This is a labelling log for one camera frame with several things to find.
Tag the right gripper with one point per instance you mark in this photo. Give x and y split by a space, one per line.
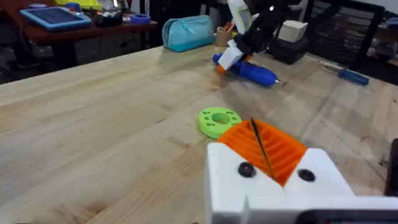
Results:
261 28

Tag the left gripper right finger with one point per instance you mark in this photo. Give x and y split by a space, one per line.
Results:
320 174

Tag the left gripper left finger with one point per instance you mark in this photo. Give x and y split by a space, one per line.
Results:
227 186

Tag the blue electric screwdriver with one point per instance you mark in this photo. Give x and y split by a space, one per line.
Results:
255 73

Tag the black box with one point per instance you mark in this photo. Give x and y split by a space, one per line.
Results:
287 51

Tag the teal zip bag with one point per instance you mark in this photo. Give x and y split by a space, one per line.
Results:
188 32

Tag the white box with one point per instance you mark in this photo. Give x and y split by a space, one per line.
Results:
292 30

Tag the green disc with holes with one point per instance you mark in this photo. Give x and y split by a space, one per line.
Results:
217 122

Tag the black heap of small items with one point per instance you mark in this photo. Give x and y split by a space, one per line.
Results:
108 19

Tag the brown wooden side table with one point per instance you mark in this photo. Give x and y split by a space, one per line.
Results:
77 32

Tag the yellow-green board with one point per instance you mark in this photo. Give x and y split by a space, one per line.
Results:
81 3

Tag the blue flat tray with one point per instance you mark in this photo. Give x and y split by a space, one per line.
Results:
55 18

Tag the black metal frame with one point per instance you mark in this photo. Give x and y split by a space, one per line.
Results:
342 28

